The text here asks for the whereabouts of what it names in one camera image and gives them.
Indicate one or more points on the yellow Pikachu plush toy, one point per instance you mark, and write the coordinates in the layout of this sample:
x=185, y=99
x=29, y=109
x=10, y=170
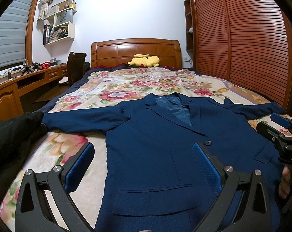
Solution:
x=140, y=60

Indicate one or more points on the wooden bed headboard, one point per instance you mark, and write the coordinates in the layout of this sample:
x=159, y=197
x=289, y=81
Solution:
x=114, y=52

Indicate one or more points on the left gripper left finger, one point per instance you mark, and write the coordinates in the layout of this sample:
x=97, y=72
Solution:
x=33, y=212

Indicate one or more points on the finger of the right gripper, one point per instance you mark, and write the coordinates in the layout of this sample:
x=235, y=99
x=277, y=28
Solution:
x=280, y=120
x=270, y=134

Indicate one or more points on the grey window blind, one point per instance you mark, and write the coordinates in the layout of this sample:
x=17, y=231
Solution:
x=13, y=24

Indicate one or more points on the person's right hand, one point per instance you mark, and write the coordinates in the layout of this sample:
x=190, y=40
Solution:
x=284, y=187

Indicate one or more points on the wooden louvered wardrobe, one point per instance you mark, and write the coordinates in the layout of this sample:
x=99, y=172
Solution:
x=247, y=42

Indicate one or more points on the white wall shelf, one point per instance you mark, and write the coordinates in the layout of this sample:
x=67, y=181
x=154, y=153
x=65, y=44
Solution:
x=58, y=23

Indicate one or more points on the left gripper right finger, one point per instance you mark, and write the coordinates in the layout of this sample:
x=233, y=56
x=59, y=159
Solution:
x=253, y=212

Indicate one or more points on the red basket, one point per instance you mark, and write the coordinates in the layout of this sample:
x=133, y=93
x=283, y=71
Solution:
x=45, y=65

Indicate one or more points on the wooden desk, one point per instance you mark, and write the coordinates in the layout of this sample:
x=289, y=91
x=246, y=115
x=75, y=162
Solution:
x=11, y=91

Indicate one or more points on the black garment on bed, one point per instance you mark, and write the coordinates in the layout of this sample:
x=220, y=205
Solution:
x=17, y=137

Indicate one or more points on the navy blue suit jacket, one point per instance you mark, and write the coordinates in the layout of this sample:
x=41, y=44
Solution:
x=154, y=181

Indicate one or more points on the dark wooden chair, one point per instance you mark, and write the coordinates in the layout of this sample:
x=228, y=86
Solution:
x=76, y=68

